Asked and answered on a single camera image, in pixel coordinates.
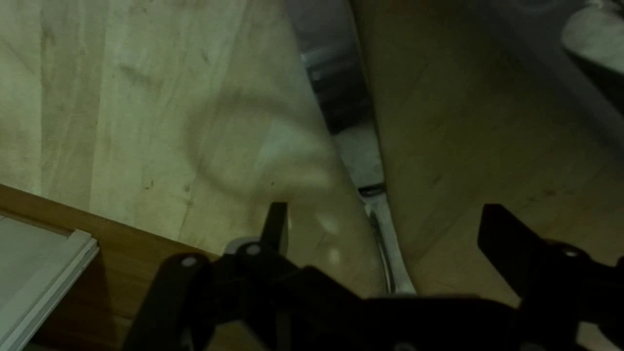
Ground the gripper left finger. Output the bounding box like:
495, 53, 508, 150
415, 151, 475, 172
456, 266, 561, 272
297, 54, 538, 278
122, 202, 362, 351

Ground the white flat board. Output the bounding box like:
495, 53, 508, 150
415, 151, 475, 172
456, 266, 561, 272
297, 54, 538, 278
0, 214, 101, 351

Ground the white metal table leg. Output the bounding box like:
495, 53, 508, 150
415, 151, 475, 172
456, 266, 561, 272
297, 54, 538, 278
357, 184, 418, 296

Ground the pale grey round object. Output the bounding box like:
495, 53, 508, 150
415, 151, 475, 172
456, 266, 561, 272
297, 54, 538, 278
560, 0, 624, 75

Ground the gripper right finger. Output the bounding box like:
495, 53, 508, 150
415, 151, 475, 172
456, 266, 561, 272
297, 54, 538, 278
477, 203, 624, 351

